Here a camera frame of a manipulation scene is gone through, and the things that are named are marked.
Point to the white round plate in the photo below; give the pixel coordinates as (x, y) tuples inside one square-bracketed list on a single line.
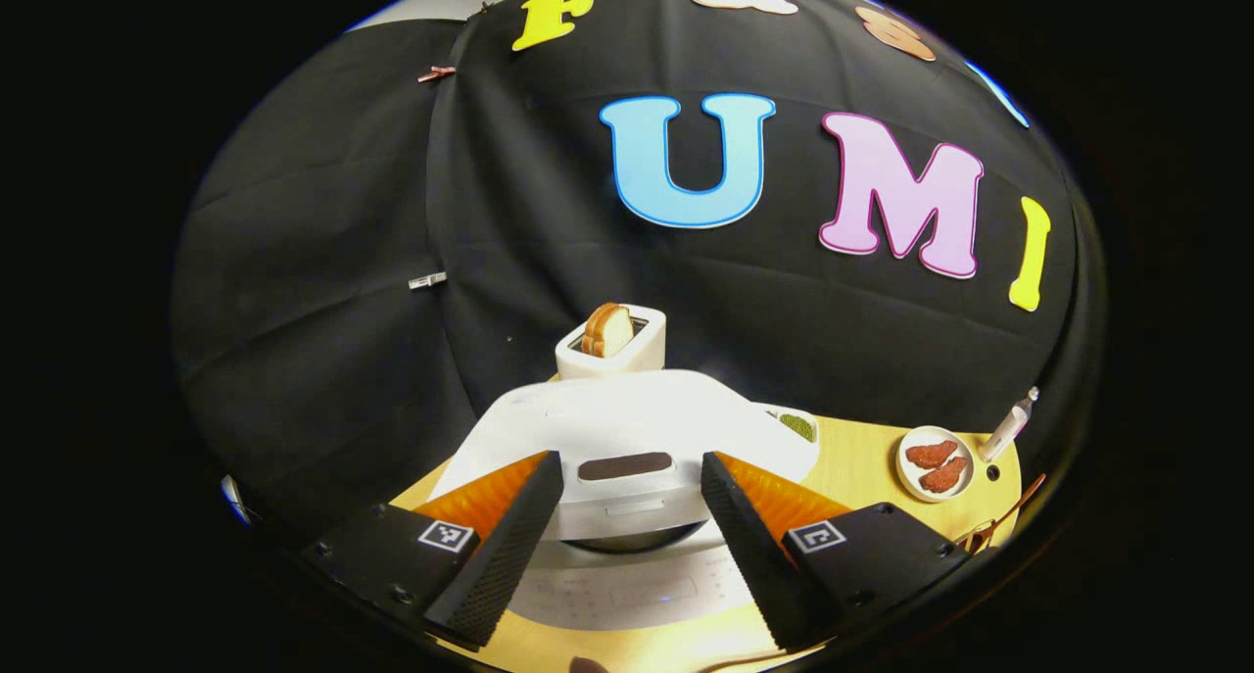
[(906, 472)]

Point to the black backdrop cloth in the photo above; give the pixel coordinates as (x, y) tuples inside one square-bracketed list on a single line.
[(313, 262)]

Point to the white rice cooker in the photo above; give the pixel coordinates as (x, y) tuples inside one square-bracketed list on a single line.
[(627, 418)]

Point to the pink cloth clip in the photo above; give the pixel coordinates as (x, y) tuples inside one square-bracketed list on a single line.
[(437, 72)]

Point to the small clear bottle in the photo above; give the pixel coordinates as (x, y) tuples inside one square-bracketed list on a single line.
[(1007, 428)]

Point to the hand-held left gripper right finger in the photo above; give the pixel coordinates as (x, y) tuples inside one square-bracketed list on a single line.
[(749, 555)]

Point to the white divided bean dish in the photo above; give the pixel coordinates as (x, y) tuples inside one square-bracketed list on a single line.
[(795, 426)]

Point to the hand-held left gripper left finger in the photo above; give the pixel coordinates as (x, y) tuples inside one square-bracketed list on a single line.
[(500, 565)]

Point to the silver cloth clip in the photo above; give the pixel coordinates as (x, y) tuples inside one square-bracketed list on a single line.
[(427, 281)]

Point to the white toaster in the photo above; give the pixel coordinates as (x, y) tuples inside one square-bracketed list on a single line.
[(637, 350)]

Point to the toast bread slice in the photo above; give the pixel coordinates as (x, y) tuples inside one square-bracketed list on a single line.
[(607, 330)]

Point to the brown meat piece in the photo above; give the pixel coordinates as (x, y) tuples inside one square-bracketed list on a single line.
[(943, 477), (931, 453)]

